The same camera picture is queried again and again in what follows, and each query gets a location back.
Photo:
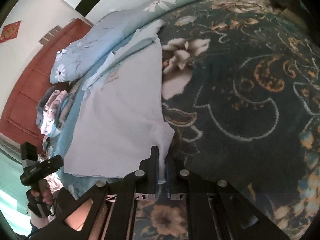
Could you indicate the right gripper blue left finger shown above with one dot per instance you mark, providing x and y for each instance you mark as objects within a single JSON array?
[{"x": 147, "y": 185}]

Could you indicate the floral light blue quilt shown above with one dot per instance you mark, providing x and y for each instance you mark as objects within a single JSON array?
[{"x": 118, "y": 24}]

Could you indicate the red wall decoration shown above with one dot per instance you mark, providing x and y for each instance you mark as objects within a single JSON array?
[{"x": 10, "y": 31}]

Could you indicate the light blue sweatshirt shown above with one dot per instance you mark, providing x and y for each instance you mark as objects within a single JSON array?
[{"x": 121, "y": 115}]

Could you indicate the person's left hand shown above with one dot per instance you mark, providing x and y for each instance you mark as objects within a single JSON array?
[{"x": 44, "y": 194}]

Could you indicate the dark floral bed blanket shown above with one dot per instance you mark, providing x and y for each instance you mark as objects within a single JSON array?
[{"x": 241, "y": 90}]

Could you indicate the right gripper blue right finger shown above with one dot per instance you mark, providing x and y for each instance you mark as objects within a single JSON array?
[{"x": 175, "y": 182}]

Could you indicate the red wooden bed frame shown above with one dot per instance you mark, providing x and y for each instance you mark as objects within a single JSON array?
[{"x": 18, "y": 120}]

